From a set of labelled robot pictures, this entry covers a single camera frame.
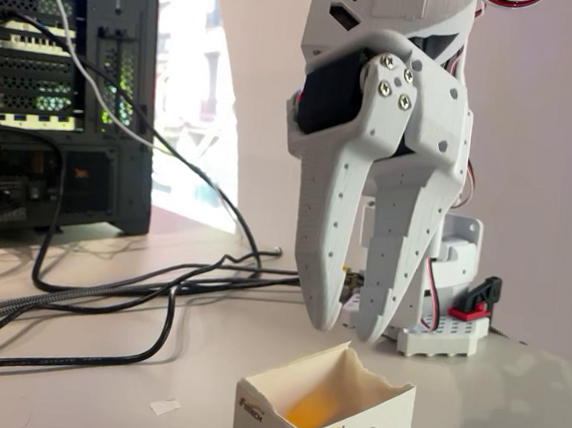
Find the black-white braided cable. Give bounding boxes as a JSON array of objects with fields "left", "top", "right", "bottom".
[{"left": 0, "top": 248, "right": 302, "bottom": 357}]

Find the red-black servo wire at base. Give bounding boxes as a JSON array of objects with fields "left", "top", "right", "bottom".
[{"left": 421, "top": 254, "right": 452, "bottom": 335}]

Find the yellow toy brick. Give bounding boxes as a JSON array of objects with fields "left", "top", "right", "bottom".
[{"left": 281, "top": 381, "right": 348, "bottom": 428}]

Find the small white tape piece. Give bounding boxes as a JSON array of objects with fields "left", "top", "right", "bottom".
[{"left": 148, "top": 395, "right": 184, "bottom": 419}]

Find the black and red table clamp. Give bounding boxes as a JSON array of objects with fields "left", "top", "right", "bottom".
[{"left": 445, "top": 271, "right": 505, "bottom": 322}]

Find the thin black cable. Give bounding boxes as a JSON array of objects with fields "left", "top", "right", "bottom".
[{"left": 0, "top": 6, "right": 303, "bottom": 274}]

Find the black computer tower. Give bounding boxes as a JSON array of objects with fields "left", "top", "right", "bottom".
[{"left": 0, "top": 0, "right": 172, "bottom": 259}]

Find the white cardboard Feetech box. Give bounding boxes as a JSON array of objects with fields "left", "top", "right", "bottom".
[{"left": 233, "top": 330, "right": 421, "bottom": 428}]

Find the thick black power cable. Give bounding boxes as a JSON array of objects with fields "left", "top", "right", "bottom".
[{"left": 0, "top": 123, "right": 313, "bottom": 317}]

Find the thin braided cable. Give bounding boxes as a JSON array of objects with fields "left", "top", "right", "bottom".
[{"left": 484, "top": 320, "right": 526, "bottom": 346}]

